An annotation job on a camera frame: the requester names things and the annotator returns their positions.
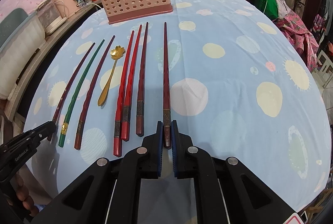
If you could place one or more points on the green bag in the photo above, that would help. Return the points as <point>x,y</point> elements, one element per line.
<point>267,7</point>

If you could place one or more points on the gold flower spoon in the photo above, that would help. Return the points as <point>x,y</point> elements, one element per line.
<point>116,54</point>

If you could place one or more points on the white small appliance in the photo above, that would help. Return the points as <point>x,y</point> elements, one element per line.
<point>49,16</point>

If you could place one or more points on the left hand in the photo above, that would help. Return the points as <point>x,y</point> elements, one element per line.
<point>23,195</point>

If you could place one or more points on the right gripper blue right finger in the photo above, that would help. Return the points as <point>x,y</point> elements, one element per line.
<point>175,146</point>

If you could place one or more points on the pink floral cloth pile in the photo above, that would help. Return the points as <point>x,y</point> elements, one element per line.
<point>302,40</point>

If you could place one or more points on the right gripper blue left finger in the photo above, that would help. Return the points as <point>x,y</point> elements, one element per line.
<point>158,148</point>

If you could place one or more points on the light blue dotted tablecloth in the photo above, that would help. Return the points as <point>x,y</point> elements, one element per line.
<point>237,87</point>

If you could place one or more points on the dark red chopstick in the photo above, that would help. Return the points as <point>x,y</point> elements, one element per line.
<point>166,92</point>
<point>139,130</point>

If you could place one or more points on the dark wooden chair back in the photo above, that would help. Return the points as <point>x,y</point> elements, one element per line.
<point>311,9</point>

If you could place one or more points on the white dish rack bin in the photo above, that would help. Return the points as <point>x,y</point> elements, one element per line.
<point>21,35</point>

